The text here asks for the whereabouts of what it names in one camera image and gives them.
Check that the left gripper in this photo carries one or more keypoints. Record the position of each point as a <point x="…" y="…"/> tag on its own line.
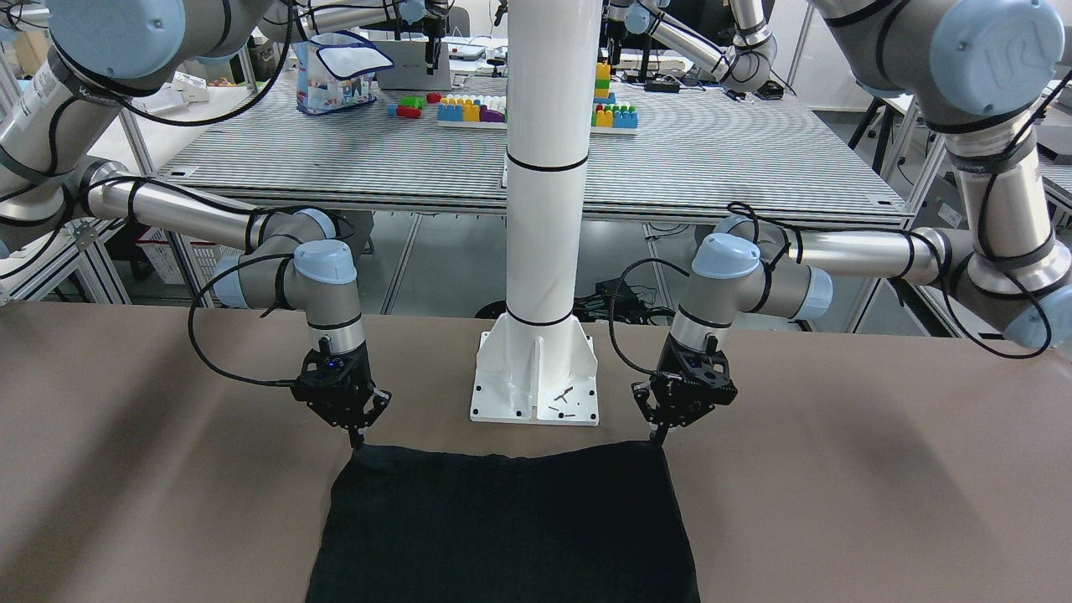
<point x="667" y="404"/>

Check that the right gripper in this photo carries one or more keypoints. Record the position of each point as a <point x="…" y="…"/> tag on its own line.
<point x="358" y="373"/>

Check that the black printed t-shirt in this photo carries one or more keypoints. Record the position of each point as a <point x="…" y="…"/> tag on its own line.
<point x="600" y="524"/>

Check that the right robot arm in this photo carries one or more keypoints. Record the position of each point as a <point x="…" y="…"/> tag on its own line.
<point x="104" y="53"/>

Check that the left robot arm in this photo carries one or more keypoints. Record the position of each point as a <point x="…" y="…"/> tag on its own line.
<point x="974" y="71"/>

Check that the patterned plastic bag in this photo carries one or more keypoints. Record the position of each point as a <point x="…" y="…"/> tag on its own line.
<point x="336" y="70"/>

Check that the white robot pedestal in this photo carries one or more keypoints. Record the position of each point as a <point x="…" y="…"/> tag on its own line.
<point x="536" y="365"/>

